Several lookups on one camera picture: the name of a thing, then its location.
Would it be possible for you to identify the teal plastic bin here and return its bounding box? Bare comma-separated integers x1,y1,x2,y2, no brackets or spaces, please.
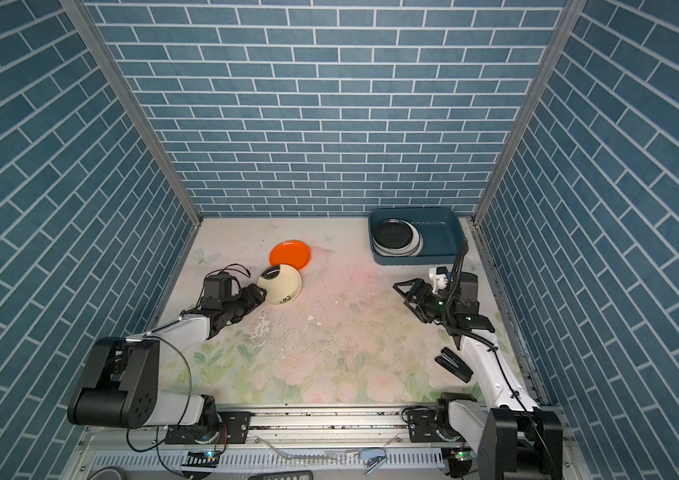
369,207,465,266

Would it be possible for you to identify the orange plastic plate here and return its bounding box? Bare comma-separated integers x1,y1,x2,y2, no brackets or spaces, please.
269,240,312,270

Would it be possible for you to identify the black round plate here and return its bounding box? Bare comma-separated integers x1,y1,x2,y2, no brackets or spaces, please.
373,219,415,252

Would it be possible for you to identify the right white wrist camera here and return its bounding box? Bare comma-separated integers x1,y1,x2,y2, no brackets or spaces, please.
429,266,451,294

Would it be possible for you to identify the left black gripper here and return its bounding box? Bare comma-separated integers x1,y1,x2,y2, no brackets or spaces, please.
220,282,268,322

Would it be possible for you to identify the aluminium mounting rail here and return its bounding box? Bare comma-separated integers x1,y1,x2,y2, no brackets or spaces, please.
62,405,473,479

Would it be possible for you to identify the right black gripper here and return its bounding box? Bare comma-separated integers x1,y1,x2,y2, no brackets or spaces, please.
395,278,457,323

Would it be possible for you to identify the cream plate green edge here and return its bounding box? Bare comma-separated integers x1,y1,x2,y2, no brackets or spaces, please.
257,264,303,306

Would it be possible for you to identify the white plate clover emblem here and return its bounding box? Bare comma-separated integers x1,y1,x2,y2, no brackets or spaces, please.
373,223,423,257

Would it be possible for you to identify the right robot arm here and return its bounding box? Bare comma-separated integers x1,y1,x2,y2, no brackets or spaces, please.
393,241,563,479

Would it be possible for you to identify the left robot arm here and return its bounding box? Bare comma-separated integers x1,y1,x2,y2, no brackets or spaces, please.
67,263,267,444

